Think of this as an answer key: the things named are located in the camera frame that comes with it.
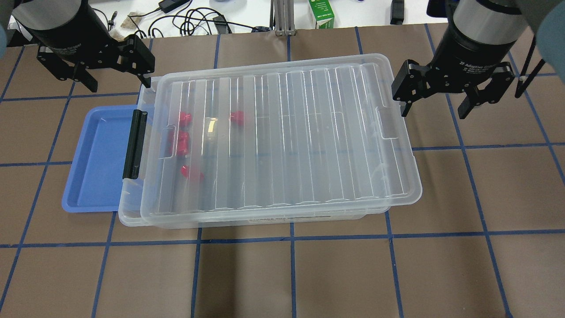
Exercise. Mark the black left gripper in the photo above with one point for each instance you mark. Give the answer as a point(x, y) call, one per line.
point(69, 34)

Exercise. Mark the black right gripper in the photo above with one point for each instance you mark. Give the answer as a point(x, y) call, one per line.
point(472, 52)

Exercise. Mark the red block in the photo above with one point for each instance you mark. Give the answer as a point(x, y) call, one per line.
point(182, 143)
point(184, 119)
point(191, 174)
point(237, 118)

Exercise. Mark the clear plastic box lid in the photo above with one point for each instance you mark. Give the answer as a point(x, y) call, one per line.
point(359, 86)

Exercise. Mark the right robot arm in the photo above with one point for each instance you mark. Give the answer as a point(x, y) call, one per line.
point(480, 22)

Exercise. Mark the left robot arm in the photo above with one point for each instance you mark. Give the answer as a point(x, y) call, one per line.
point(59, 16)

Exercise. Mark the blue plastic tray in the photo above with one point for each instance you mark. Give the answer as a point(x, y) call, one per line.
point(95, 178)

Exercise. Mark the clear plastic storage box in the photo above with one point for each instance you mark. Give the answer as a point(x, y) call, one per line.
point(293, 160)

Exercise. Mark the black power adapter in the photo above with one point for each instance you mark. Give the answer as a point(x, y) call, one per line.
point(167, 6)

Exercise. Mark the green white carton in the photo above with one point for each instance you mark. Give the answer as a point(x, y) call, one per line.
point(321, 14)

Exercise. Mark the black box latch handle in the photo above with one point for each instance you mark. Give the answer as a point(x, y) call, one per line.
point(134, 150)

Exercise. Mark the aluminium frame post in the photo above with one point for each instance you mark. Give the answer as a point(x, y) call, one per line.
point(282, 17)

